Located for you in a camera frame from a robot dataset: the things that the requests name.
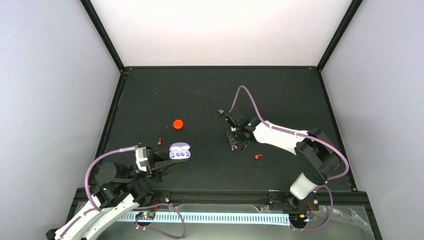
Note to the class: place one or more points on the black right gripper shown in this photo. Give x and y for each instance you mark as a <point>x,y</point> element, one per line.
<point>231,141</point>

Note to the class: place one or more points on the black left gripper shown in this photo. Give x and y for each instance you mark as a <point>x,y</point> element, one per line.
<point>154,161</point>

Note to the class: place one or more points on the black right rear frame post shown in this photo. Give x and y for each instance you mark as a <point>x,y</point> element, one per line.
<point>338,34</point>

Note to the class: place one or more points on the lavender earbud charging case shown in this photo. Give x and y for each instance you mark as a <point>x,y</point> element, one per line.
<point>179,151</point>

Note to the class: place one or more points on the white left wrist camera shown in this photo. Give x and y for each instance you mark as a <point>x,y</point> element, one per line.
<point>142,158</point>

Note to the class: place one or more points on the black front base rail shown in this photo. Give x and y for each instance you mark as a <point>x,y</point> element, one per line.
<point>276,200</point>

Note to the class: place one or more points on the light blue slotted cable duct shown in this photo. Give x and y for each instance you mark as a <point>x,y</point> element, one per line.
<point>278,219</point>

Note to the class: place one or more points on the black left rear frame post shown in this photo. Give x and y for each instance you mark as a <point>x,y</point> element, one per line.
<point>102,32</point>

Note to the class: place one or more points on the black frame post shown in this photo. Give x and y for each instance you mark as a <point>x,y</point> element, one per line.
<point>102,32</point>
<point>338,34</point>

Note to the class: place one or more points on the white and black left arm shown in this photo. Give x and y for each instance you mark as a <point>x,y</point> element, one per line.
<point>114,189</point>

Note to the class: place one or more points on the orange round bottle cap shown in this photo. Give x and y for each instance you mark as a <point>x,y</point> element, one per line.
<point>178,124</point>

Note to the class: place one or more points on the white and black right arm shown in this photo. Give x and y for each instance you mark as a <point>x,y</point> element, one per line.
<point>318,158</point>

